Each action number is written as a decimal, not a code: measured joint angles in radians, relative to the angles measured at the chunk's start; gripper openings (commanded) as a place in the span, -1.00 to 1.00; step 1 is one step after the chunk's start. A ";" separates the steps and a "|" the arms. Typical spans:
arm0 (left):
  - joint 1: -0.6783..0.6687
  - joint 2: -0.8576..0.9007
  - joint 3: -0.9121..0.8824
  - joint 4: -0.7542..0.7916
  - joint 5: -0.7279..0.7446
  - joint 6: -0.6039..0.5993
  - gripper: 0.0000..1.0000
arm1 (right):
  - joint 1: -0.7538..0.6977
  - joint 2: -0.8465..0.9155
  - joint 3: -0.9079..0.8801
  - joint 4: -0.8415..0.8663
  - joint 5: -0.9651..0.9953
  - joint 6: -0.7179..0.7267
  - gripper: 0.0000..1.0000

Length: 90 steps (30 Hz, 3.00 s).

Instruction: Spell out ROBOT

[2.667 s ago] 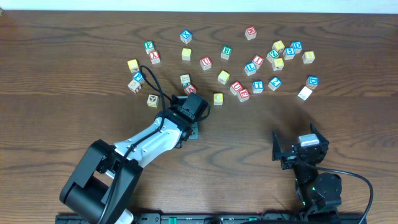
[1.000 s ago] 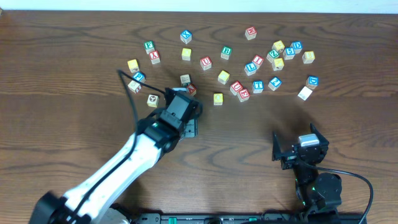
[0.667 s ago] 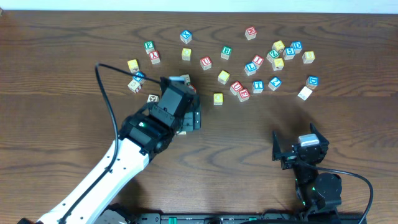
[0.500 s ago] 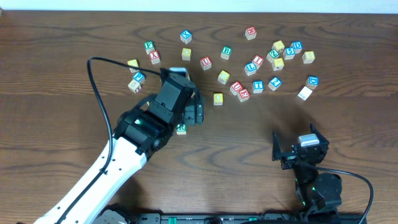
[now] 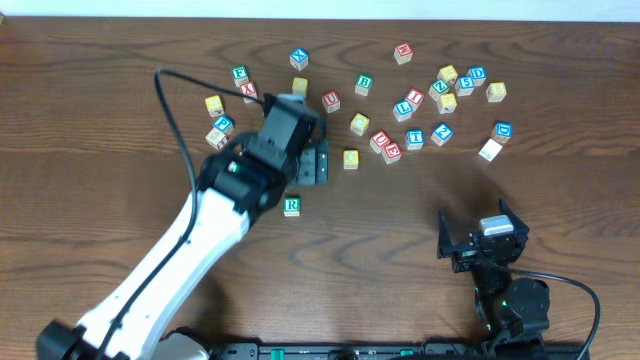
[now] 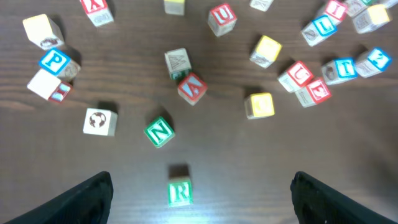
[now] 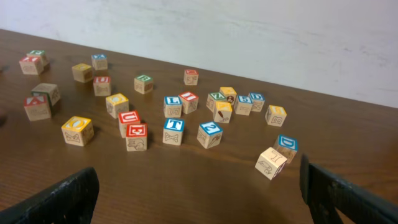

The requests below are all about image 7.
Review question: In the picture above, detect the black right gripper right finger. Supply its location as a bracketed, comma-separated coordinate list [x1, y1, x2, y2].
[300, 154, 397, 224]

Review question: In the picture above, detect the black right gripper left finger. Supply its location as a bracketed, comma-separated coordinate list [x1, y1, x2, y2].
[1, 167, 100, 223]

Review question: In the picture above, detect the yellow o block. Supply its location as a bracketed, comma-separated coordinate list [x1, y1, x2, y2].
[72, 63, 93, 83]
[105, 93, 129, 119]
[62, 116, 94, 146]

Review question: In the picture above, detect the green B block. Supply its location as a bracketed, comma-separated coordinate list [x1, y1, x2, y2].
[134, 75, 154, 94]

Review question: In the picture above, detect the blue D block right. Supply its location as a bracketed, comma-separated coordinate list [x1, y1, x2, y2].
[274, 134, 299, 164]

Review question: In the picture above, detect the blue d block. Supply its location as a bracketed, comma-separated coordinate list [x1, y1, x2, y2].
[248, 92, 265, 112]
[274, 134, 299, 164]

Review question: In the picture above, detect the plain wooden tilted block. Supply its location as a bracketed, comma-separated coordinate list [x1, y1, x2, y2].
[255, 147, 287, 180]

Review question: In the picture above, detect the yellow 8 block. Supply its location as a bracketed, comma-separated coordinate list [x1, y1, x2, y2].
[265, 105, 287, 127]

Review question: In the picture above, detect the red E block lower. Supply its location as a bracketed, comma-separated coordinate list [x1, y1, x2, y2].
[126, 123, 148, 151]

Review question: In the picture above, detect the red e block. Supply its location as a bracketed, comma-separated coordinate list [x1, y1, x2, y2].
[183, 69, 199, 85]
[126, 123, 148, 151]

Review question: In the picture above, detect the red A block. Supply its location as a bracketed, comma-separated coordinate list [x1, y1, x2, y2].
[24, 95, 52, 121]

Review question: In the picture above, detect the red U block lower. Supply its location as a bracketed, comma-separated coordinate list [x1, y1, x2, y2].
[119, 110, 141, 138]

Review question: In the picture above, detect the red u block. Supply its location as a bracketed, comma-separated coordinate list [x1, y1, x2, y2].
[119, 110, 141, 138]
[93, 76, 111, 96]

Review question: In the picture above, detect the blue D block upper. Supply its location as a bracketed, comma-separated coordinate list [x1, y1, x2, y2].
[248, 92, 265, 112]

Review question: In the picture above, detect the wooden block green edge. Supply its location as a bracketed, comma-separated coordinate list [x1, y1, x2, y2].
[31, 83, 60, 106]

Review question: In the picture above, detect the red U block upper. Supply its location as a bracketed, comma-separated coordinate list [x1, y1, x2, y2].
[93, 76, 111, 96]

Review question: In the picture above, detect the blue 5 block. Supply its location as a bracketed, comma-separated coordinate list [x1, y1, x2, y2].
[234, 95, 253, 116]

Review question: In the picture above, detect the blue T block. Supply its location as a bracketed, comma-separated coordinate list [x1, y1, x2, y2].
[162, 118, 185, 146]

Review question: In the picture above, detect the blue 2 block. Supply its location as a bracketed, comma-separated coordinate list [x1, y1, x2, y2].
[197, 121, 223, 149]

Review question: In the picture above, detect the yellow block with hammer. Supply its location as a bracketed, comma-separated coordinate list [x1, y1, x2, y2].
[213, 101, 233, 123]

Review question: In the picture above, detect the yellow block top right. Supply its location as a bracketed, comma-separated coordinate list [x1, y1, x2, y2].
[220, 86, 237, 105]

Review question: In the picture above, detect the blue L block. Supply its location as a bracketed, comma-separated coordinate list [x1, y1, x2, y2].
[163, 96, 182, 118]

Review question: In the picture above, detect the red Y block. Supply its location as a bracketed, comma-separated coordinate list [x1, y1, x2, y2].
[19, 57, 44, 75]

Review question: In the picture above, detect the blue X block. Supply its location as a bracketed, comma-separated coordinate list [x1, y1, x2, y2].
[91, 54, 108, 70]

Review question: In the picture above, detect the green Z block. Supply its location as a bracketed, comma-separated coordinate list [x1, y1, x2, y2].
[206, 92, 226, 112]

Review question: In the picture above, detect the green F block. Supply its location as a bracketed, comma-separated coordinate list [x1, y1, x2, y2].
[26, 50, 49, 67]

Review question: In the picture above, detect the red I block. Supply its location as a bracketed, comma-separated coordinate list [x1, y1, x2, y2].
[178, 91, 199, 114]

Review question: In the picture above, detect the red E block top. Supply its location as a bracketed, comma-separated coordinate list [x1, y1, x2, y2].
[183, 69, 199, 85]

